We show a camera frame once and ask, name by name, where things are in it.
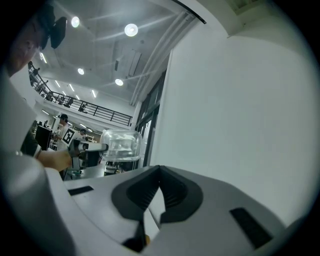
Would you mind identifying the black ceiling track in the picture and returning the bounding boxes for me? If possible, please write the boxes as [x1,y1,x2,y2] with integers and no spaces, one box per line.
[172,0,208,25]

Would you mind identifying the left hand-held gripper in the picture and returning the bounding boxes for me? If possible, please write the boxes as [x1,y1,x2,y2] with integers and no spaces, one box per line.
[61,128,110,171]

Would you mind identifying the black window frame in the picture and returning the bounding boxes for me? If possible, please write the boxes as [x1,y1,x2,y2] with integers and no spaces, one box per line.
[134,69,168,171]

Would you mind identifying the person's left forearm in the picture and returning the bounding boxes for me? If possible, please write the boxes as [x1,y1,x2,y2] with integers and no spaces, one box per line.
[37,149,73,173]

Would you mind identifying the white ceiling pipes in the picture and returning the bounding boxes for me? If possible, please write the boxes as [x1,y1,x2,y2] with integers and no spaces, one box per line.
[129,11,198,106]

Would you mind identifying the row of ceiling strip lights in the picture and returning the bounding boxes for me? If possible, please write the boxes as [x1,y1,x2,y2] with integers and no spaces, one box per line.
[39,51,98,100]

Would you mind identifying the black balcony railing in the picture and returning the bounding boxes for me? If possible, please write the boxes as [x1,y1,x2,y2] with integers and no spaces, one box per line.
[27,61,133,127]

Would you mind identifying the black monitor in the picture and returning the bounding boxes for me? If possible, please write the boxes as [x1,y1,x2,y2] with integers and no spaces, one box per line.
[34,124,53,151]

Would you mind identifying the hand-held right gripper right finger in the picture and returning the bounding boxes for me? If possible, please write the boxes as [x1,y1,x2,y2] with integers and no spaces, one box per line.
[149,165,286,256]

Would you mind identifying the person's head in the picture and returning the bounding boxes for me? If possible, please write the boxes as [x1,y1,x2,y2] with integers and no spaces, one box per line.
[6,4,57,76]

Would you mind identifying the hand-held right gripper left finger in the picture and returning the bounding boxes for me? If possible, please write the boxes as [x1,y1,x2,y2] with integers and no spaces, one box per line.
[63,164,161,254]

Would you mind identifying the black head-mounted camera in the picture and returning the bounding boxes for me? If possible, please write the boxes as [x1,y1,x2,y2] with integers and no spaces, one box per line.
[41,4,68,50]

